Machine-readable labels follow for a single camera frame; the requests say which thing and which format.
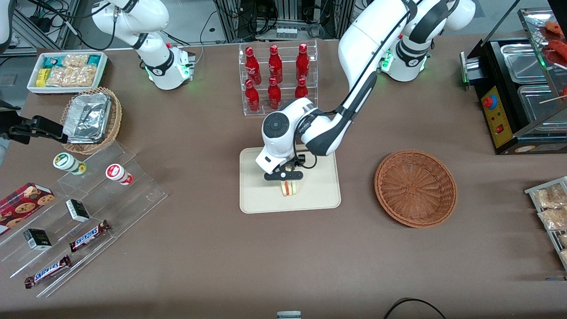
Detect red cookie box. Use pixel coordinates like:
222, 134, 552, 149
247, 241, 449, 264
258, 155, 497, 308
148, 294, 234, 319
0, 183, 56, 235

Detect green lid snack cup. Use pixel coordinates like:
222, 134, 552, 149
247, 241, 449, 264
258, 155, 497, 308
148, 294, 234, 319
53, 152, 87, 175

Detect clear bag of crackers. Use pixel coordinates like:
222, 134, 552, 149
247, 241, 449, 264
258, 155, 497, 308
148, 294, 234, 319
62, 54, 90, 68
71, 65, 97, 87
46, 66, 74, 87

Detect black food warmer appliance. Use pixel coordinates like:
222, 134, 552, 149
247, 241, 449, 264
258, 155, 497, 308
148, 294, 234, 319
459, 7, 567, 156

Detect clear acrylic stepped display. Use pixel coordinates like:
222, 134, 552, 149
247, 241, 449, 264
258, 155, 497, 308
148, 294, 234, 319
0, 141, 168, 298

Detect beige plastic tray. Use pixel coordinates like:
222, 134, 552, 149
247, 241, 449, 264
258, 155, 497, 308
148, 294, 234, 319
240, 143, 342, 214

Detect red fried food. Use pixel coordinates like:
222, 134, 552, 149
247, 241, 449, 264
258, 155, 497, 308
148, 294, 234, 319
544, 20, 567, 65

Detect small black box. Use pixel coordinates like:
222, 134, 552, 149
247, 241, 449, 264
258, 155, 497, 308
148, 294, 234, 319
23, 229, 52, 251
66, 199, 90, 223

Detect aluminium frame rack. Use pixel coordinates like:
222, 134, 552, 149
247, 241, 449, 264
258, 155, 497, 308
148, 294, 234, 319
213, 0, 355, 41

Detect oval light wicker basket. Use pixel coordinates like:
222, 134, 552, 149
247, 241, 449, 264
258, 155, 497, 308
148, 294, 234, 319
60, 87, 123, 156

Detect clear acrylic bottle rack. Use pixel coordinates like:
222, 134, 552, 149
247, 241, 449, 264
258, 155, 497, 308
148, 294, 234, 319
238, 39, 318, 117

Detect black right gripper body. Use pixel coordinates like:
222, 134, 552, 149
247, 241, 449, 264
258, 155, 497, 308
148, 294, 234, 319
8, 123, 35, 145

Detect black cable loop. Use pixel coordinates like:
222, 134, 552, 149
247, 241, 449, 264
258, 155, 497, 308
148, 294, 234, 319
383, 298, 448, 319

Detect round brown wicker basket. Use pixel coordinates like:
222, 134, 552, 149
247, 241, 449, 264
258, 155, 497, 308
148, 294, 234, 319
374, 150, 458, 229

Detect red lid snack cup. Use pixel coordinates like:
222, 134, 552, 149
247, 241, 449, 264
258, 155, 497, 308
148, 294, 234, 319
105, 163, 134, 186

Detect stainless steel pan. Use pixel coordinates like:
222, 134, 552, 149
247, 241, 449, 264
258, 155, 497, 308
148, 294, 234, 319
501, 43, 550, 84
517, 84, 567, 125

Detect snickers chocolate bar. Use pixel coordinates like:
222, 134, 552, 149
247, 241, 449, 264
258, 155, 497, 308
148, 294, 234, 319
69, 220, 111, 253
24, 255, 72, 289

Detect white rectangular snack bin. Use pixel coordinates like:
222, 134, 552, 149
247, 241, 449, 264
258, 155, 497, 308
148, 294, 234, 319
27, 51, 109, 96

